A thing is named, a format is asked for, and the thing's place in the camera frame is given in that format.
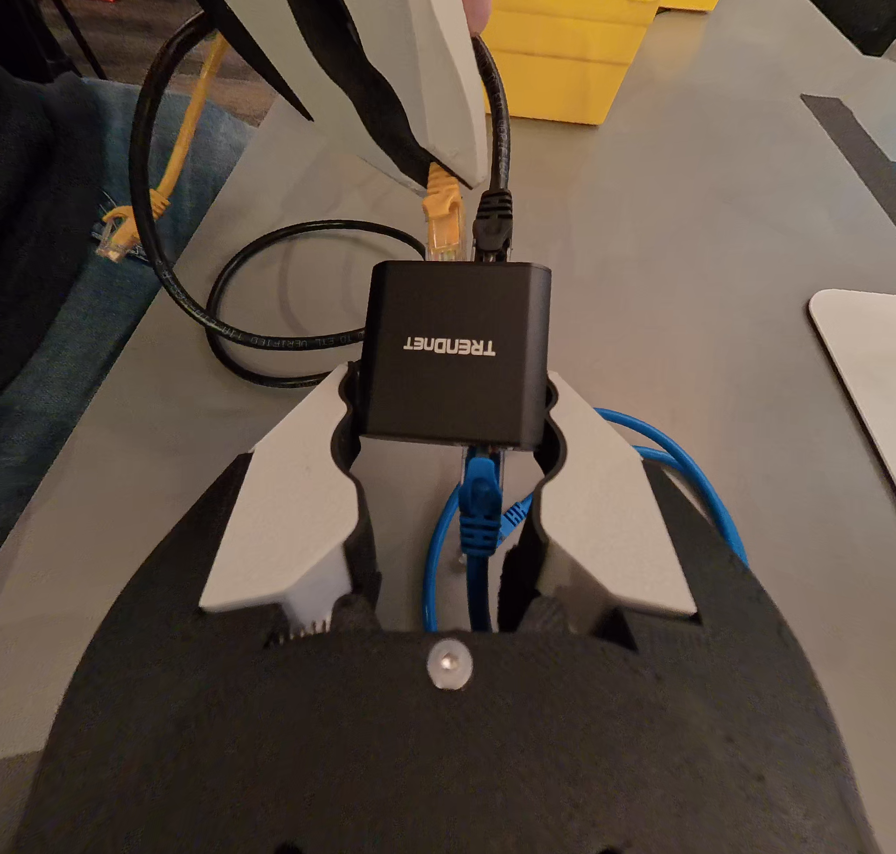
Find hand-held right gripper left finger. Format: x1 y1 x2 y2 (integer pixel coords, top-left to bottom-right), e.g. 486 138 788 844
199 364 384 622

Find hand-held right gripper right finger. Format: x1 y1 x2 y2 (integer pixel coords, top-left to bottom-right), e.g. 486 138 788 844
497 371 701 634

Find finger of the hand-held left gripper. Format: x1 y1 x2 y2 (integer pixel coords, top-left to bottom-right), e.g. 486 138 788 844
219 0 431 191
353 0 490 190

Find blue ethernet cable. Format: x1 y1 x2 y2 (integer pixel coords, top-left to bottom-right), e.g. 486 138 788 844
421 409 751 633

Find orange ethernet cable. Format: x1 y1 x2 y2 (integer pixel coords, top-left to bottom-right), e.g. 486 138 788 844
94 31 468 265

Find black ethernet cable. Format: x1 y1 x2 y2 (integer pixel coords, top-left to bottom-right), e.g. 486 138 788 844
129 10 517 390

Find black network switch box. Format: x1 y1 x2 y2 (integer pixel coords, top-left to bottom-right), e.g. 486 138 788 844
357 260 553 453

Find person's blue jeans legs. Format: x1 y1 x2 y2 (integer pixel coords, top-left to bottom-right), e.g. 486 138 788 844
0 71 258 548

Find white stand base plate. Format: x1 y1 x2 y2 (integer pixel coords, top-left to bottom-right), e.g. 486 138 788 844
808 289 896 488

